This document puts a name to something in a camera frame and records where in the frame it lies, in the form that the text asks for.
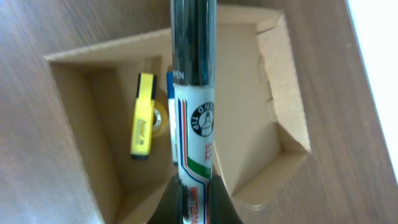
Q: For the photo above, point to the yellow highlighter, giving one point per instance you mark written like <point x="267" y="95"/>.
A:
<point x="143" y="116"/>

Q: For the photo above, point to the black cap whiteboard marker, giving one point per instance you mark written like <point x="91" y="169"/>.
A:
<point x="194" y="58"/>

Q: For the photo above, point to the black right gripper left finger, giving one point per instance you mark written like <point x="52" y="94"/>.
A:
<point x="169" y="209"/>

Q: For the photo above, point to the blue cap whiteboard marker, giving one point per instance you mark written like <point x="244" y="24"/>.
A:
<point x="172" y="116"/>

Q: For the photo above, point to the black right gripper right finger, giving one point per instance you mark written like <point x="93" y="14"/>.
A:
<point x="221" y="208"/>

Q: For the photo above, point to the yellow tape roll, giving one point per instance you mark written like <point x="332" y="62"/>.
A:
<point x="161" y="120"/>

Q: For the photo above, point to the brown cardboard box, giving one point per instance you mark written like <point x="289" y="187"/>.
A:
<point x="261" y="136"/>

